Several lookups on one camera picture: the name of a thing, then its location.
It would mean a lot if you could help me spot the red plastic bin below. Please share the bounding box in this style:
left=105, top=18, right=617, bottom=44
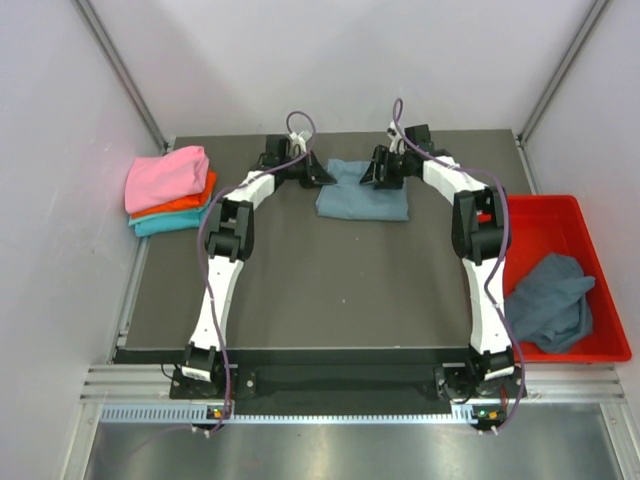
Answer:
left=504, top=195, right=632, bottom=364

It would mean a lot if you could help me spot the aluminium frame rail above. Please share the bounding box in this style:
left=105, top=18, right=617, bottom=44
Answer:
left=80, top=363, right=626, bottom=403

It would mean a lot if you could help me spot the grey-blue polo shirt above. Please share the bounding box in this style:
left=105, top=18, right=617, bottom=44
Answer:
left=315, top=159, right=409, bottom=222

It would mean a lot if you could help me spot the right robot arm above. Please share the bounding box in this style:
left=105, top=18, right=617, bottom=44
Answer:
left=360, top=121, right=515, bottom=396

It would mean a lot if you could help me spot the purple cable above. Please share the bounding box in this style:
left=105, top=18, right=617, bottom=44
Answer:
left=197, top=110, right=317, bottom=436
left=389, top=97, right=526, bottom=434

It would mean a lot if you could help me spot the folded teal t-shirt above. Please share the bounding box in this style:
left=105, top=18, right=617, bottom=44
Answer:
left=128, top=207, right=206, bottom=237

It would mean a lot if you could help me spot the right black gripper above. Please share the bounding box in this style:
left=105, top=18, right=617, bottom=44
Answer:
left=358, top=146, right=413, bottom=190

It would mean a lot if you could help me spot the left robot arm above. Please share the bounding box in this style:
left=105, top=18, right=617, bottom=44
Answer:
left=180, top=131, right=335, bottom=397

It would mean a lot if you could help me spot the folded pink t-shirt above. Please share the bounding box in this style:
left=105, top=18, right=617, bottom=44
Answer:
left=124, top=146, right=209, bottom=214

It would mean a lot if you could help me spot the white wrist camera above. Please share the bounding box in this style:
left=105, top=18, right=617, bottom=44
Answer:
left=386, top=121, right=405, bottom=155
left=288, top=130, right=313, bottom=156

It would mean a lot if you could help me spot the grey slotted cable duct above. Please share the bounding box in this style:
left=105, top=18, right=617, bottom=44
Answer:
left=100, top=404, right=500, bottom=425

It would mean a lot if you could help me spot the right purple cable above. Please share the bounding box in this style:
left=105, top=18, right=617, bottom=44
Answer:
left=389, top=97, right=526, bottom=434

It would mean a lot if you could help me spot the grey-blue shirt in bin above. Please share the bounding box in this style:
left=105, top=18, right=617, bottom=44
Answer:
left=505, top=253, right=596, bottom=354

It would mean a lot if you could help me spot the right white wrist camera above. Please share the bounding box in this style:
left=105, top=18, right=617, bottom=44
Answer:
left=386, top=121, right=405, bottom=155

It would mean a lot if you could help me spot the folded orange t-shirt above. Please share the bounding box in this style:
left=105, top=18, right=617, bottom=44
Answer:
left=131, top=170, right=217, bottom=219

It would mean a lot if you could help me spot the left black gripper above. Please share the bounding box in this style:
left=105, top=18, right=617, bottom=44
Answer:
left=280, top=149, right=336, bottom=188

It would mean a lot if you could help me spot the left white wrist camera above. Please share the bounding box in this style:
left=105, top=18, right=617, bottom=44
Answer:
left=288, top=130, right=313, bottom=156

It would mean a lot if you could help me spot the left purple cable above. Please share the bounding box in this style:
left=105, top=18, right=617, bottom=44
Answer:
left=197, top=110, right=317, bottom=436

